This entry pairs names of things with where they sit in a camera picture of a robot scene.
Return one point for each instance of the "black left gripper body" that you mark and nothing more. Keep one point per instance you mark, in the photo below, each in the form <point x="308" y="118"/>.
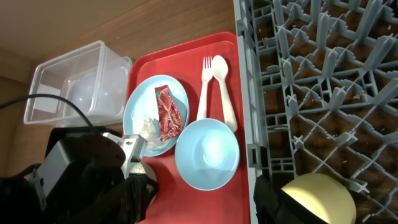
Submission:
<point x="79" y="167"/>

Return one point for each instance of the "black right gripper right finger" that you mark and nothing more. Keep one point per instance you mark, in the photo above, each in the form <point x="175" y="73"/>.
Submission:
<point x="274" y="206"/>

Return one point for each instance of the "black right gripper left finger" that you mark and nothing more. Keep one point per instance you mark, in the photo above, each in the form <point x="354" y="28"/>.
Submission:
<point x="109" y="198"/>

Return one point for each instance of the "yellow cup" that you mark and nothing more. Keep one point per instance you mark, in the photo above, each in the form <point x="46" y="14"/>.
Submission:
<point x="324" y="196"/>

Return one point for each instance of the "white napkin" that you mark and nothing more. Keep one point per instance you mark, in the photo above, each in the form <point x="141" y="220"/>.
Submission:
<point x="148" y="132"/>

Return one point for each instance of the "light blue bowl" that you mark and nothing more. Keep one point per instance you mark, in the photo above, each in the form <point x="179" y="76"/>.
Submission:
<point x="207" y="154"/>

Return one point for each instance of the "light blue plate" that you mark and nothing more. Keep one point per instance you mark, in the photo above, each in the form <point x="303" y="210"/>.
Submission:
<point x="142" y="104"/>

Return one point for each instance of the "red snack wrapper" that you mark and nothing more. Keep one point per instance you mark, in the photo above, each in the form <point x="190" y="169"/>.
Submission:
<point x="170" y="122"/>

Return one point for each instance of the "white plastic spoon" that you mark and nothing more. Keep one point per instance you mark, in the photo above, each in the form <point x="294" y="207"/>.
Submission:
<point x="220" y="72"/>

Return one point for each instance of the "white plastic fork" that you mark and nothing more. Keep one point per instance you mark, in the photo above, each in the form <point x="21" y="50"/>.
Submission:
<point x="206" y="76"/>

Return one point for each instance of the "clear plastic waste bin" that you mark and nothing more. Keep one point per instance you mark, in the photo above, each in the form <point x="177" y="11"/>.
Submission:
<point x="94" y="78"/>

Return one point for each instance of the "grey dishwasher rack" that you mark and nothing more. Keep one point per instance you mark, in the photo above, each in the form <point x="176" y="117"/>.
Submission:
<point x="319" y="88"/>

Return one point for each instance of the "red serving tray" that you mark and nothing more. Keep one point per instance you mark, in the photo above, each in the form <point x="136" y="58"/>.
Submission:
<point x="177" y="202"/>

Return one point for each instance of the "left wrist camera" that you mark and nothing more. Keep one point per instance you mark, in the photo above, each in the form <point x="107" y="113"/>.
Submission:
<point x="134" y="147"/>

